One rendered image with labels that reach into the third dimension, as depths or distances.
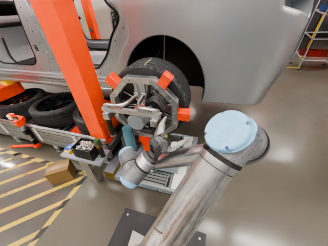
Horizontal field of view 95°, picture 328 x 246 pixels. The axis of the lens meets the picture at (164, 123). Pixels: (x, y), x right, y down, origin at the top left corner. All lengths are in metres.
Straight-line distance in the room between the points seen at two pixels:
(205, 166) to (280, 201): 1.56
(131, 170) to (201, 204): 0.37
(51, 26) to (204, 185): 1.17
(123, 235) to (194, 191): 0.90
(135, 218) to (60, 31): 1.31
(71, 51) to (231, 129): 1.07
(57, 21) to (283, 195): 2.26
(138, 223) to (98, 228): 0.50
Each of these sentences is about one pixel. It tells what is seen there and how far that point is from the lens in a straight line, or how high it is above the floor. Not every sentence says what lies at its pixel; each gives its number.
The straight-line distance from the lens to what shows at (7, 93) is 3.20.
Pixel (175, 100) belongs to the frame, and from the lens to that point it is 1.06.
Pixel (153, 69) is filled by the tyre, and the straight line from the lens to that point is 1.10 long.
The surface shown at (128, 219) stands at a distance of 1.30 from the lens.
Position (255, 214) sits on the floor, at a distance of 1.77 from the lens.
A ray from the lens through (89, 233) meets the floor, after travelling 1.70.
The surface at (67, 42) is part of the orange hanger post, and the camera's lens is 1.20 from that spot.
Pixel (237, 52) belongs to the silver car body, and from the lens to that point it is 1.38.
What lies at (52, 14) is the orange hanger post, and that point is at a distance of 1.21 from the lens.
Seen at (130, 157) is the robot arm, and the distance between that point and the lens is 0.78.
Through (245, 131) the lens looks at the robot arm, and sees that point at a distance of 0.39.
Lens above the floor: 1.49
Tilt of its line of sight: 38 degrees down
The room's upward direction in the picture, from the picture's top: 3 degrees counter-clockwise
